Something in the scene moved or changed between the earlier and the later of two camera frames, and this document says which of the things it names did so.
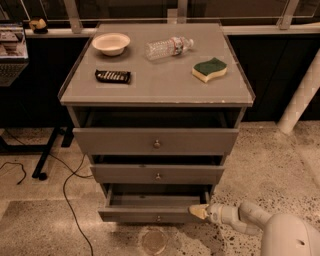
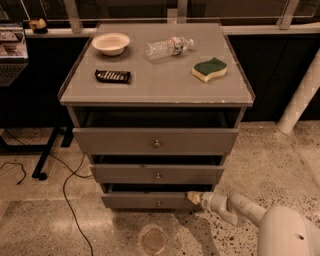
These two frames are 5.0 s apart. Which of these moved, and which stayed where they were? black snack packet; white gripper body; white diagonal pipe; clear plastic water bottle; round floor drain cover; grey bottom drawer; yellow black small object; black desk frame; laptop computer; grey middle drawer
Moved: grey bottom drawer; white gripper body
Stayed: round floor drain cover; laptop computer; black snack packet; grey middle drawer; clear plastic water bottle; yellow black small object; black desk frame; white diagonal pipe
